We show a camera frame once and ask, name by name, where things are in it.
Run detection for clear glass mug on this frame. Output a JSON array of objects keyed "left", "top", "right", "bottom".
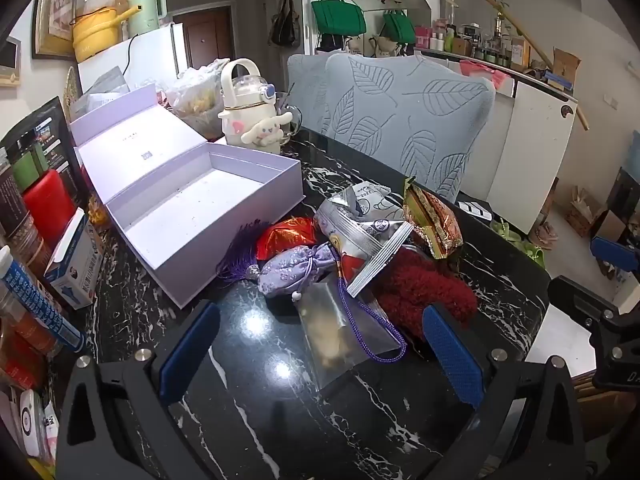
[{"left": 280, "top": 92, "right": 304, "bottom": 147}]

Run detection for yellow beaded item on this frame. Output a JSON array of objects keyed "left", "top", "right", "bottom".
[{"left": 87, "top": 195, "right": 108, "bottom": 228}]

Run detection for cardboard box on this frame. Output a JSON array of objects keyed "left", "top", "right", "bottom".
[{"left": 552, "top": 47, "right": 582, "bottom": 91}]

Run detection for row of bottles and jars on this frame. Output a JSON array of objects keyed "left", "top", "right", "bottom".
[{"left": 415, "top": 20, "right": 531, "bottom": 68}]

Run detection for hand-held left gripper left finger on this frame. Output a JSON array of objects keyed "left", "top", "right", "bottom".
[{"left": 57, "top": 300, "right": 221, "bottom": 480}]

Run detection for yellow pot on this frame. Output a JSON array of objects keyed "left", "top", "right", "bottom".
[{"left": 70, "top": 5, "right": 143, "bottom": 63}]

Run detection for clear zip bag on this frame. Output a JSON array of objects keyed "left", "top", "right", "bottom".
[{"left": 292, "top": 280, "right": 401, "bottom": 391}]

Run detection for white refrigerator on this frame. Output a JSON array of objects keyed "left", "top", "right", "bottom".
[{"left": 77, "top": 22, "right": 188, "bottom": 96}]

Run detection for lavender gift box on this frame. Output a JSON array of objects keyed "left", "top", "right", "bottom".
[{"left": 70, "top": 85, "right": 306, "bottom": 308}]

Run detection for blue white tube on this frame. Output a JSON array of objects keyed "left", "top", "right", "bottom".
[{"left": 0, "top": 246, "right": 86, "bottom": 353}]

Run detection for brown jar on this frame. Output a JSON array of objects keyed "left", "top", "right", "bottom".
[{"left": 0, "top": 200, "right": 51, "bottom": 271}]

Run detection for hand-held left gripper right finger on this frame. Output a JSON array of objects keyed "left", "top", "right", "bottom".
[{"left": 422, "top": 302, "right": 586, "bottom": 480}]

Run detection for white counter cabinet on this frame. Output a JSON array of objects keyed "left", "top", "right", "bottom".
[{"left": 415, "top": 47, "right": 578, "bottom": 233}]

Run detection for dark hanging bag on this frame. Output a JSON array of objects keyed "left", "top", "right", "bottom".
[{"left": 268, "top": 0, "right": 301, "bottom": 48}]

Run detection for black printed bag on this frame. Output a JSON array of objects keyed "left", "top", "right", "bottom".
[{"left": 0, "top": 97, "right": 86, "bottom": 201}]

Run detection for woven straw mat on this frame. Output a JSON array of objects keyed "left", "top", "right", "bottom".
[{"left": 64, "top": 65, "right": 83, "bottom": 111}]

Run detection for clear plastic bag of snacks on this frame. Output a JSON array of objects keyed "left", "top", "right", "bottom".
[{"left": 165, "top": 58, "right": 231, "bottom": 141}]

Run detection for framed picture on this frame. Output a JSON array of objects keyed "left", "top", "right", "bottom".
[{"left": 31, "top": 0, "right": 80, "bottom": 61}]

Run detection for brown door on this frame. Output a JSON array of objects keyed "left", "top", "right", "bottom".
[{"left": 172, "top": 5, "right": 236, "bottom": 71}]

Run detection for white cartoon water bottle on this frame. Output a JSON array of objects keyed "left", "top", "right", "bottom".
[{"left": 217, "top": 58, "right": 296, "bottom": 155}]

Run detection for blue white carton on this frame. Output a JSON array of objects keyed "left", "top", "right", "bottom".
[{"left": 44, "top": 207, "right": 103, "bottom": 309}]

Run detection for green tote bag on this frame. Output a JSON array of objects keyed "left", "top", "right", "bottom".
[
  {"left": 311, "top": 0, "right": 367, "bottom": 37},
  {"left": 382, "top": 10, "right": 417, "bottom": 45}
]

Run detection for silver snack packet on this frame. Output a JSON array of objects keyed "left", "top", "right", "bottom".
[{"left": 315, "top": 192, "right": 413, "bottom": 296}]

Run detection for purple embroidered sachet pouch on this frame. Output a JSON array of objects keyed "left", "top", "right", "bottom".
[{"left": 217, "top": 220, "right": 408, "bottom": 363}]

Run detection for red canister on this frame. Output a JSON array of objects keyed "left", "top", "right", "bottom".
[{"left": 22, "top": 170, "right": 81, "bottom": 246}]

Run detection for grey leaf chair cover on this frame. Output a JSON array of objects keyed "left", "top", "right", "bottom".
[
  {"left": 325, "top": 52, "right": 496, "bottom": 203},
  {"left": 286, "top": 53, "right": 336, "bottom": 136}
]

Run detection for dark red fuzzy pouch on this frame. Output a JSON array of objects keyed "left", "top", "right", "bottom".
[{"left": 372, "top": 247, "right": 478, "bottom": 356}]

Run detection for small wooden photo frame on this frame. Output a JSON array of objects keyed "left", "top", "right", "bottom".
[{"left": 0, "top": 37, "right": 23, "bottom": 88}]

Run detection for green slippers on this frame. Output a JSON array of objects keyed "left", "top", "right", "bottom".
[{"left": 490, "top": 220, "right": 548, "bottom": 266}]

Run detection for gold red snack packet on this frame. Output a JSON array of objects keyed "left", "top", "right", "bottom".
[{"left": 402, "top": 176, "right": 463, "bottom": 260}]

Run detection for light green kettle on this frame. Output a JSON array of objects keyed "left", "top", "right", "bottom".
[{"left": 127, "top": 0, "right": 167, "bottom": 38}]

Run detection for grey mailer bag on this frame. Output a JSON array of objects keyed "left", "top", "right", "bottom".
[{"left": 70, "top": 67, "right": 131, "bottom": 116}]

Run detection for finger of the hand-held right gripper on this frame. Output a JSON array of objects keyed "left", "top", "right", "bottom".
[
  {"left": 590, "top": 236, "right": 640, "bottom": 273},
  {"left": 547, "top": 276, "right": 621, "bottom": 331}
]

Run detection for bamboo pole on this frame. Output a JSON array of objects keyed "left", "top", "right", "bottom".
[{"left": 440, "top": 0, "right": 588, "bottom": 131}]

